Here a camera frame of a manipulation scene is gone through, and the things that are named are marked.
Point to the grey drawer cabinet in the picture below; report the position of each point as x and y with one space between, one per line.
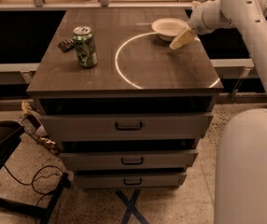
136 73

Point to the bottom grey drawer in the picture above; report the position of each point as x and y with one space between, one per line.
171 179

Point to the middle grey drawer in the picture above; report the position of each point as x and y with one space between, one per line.
126 160

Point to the small dark snack bar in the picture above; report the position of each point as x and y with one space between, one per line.
66 45

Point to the top grey drawer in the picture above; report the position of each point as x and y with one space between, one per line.
72 128

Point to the green soda can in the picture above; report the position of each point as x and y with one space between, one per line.
85 46

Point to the black chair frame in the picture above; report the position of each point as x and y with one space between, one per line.
10 137

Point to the grey drawer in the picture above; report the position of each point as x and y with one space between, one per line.
126 160
72 128
171 179

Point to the white paper bowl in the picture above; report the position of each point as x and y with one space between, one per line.
168 28

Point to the crumpled snack bag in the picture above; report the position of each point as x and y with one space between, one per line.
30 121

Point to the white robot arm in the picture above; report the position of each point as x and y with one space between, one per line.
241 165

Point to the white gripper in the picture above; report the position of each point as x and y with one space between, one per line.
197 20

